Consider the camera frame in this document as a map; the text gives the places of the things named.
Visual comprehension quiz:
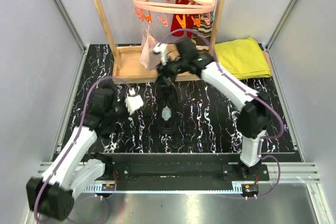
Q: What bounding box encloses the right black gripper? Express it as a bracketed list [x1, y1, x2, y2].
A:
[154, 55, 187, 88]

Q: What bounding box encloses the black sneaker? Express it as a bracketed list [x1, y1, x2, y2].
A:
[96, 118, 117, 138]
[157, 85, 178, 134]

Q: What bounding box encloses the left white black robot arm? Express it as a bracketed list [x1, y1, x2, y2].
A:
[26, 79, 143, 223]

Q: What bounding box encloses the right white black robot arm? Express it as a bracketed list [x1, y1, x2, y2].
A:
[152, 40, 270, 180]

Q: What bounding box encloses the white pink hanging garment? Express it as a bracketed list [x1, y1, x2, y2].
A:
[139, 22, 160, 71]

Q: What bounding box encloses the brown striped hanging sock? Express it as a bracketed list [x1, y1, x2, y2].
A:
[191, 17, 212, 53]

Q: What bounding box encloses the red hanging sock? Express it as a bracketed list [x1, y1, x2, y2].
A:
[171, 14, 195, 38]

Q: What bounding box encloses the black marble pattern mat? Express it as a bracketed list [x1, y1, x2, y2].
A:
[51, 44, 302, 162]

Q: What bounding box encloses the yellow folded towel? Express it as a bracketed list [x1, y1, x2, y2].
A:
[214, 37, 272, 80]

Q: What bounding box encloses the pink round clip hanger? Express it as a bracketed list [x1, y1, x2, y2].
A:
[132, 0, 215, 28]

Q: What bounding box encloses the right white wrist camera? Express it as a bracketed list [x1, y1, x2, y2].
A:
[152, 43, 169, 66]

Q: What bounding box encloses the wooden drying rack frame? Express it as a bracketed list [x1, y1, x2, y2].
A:
[93, 0, 224, 83]

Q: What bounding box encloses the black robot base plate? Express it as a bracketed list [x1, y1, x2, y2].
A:
[113, 154, 270, 193]

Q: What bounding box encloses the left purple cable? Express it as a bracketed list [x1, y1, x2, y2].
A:
[33, 76, 136, 223]

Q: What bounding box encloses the grey slotted cable duct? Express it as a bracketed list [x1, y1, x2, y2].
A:
[83, 183, 116, 194]

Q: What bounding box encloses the aluminium frame rail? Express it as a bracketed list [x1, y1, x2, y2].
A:
[37, 162, 320, 184]

